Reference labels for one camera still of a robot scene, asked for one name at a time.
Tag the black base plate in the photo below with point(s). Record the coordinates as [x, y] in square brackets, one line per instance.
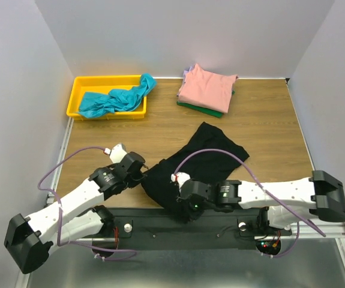
[157, 229]

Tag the pink folded t-shirt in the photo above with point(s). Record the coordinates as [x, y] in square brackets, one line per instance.
[199, 79]

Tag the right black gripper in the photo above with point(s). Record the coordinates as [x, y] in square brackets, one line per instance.
[183, 196]

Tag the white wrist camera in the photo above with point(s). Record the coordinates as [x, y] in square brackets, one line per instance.
[180, 178]
[117, 153]

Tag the teal t-shirt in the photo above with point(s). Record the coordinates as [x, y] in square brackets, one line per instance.
[95, 105]

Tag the green folded t-shirt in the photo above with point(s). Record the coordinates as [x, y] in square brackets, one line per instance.
[213, 102]

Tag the yellow plastic bin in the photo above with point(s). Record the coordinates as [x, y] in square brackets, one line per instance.
[103, 84]

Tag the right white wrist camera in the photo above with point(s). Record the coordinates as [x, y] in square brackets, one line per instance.
[180, 178]

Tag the aluminium frame rail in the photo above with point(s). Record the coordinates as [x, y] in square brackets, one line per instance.
[125, 207]

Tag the lavender folded t-shirt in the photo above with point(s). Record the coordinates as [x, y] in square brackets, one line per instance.
[186, 71]

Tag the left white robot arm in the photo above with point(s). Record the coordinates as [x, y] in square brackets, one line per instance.
[30, 240]

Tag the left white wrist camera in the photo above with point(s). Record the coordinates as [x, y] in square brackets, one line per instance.
[117, 153]

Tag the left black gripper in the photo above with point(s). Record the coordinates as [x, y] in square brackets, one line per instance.
[140, 177]

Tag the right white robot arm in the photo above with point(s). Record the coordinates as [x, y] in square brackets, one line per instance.
[280, 203]

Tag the black t-shirt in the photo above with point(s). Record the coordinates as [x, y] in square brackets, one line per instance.
[206, 167]

